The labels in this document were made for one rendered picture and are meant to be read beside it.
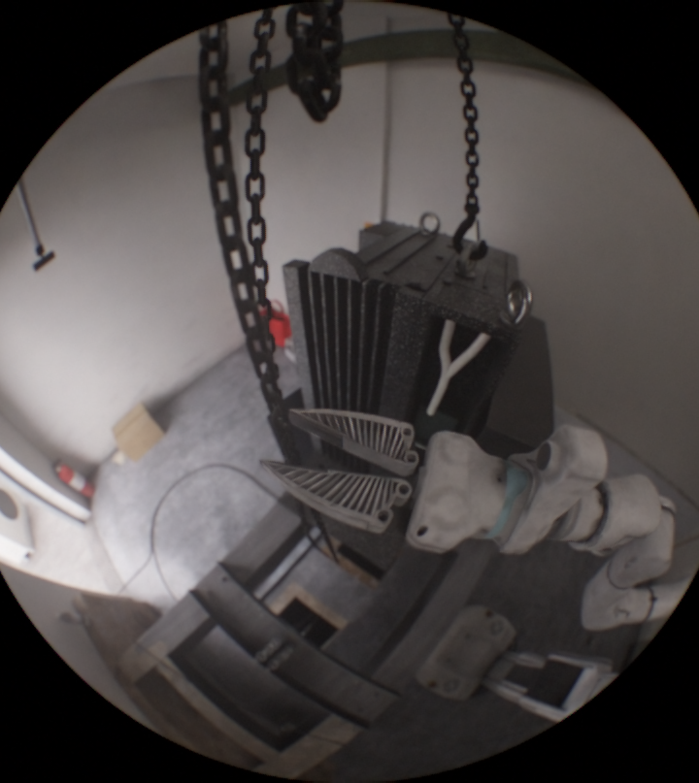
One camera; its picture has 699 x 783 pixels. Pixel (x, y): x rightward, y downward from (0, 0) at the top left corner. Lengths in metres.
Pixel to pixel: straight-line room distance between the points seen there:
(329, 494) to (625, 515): 0.27
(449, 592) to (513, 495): 1.02
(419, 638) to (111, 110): 3.42
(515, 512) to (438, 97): 1.71
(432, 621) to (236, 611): 0.77
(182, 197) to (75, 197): 0.90
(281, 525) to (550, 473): 1.10
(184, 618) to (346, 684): 0.70
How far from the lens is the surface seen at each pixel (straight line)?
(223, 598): 1.24
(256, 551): 1.20
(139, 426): 2.53
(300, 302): 0.53
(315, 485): 0.21
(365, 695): 1.24
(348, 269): 0.44
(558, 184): 1.55
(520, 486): 0.21
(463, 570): 1.23
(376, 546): 0.91
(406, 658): 1.21
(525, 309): 0.38
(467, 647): 1.69
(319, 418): 0.24
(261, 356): 0.17
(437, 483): 0.21
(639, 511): 0.31
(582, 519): 0.27
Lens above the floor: 1.79
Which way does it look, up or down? 49 degrees down
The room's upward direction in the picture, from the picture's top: 1 degrees clockwise
